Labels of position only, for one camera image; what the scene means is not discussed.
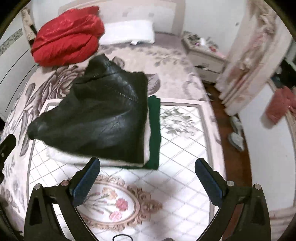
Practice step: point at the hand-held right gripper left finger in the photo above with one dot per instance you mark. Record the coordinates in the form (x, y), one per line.
(86, 183)

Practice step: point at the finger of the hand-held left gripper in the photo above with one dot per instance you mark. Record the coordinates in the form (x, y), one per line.
(8, 146)

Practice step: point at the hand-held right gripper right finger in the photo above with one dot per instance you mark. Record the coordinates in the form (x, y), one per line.
(208, 183)

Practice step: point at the black leather jacket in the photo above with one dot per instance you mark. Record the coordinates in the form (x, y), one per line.
(97, 120)

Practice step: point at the white quilted floral mat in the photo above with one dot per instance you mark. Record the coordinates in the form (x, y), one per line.
(180, 162)

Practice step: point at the white folded fluffy sweater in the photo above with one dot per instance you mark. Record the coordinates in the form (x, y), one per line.
(60, 157)

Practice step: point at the grey slipper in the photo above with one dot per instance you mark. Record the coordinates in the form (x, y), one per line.
(236, 122)
(236, 141)

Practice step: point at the white bay window ledge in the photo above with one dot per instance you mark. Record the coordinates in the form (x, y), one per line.
(266, 162)

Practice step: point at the dark green folded garment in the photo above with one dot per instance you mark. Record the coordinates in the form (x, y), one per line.
(153, 129)

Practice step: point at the white wardrobe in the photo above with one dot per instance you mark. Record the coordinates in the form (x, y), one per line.
(13, 69)

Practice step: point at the loose pink floral curtain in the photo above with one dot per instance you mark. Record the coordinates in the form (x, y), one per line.
(282, 217)

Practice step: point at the pink padded jacket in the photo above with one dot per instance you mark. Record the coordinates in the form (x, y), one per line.
(281, 104)

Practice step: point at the tied pink floral curtain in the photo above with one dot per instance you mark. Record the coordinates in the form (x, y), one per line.
(245, 69)

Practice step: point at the white nightstand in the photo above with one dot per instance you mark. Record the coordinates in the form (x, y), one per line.
(205, 62)

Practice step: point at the red duvet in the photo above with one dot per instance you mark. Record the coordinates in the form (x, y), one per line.
(67, 39)

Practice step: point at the beige hanging garment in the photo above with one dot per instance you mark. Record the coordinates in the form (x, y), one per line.
(29, 25)

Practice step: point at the window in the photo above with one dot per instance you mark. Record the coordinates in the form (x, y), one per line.
(289, 69)

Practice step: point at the pile of small toiletries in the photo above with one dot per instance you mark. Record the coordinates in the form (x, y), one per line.
(201, 41)

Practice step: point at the white pillow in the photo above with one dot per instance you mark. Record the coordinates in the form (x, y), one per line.
(129, 32)

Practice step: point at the bed with beige headboard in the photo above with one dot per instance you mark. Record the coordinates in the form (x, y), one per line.
(161, 16)

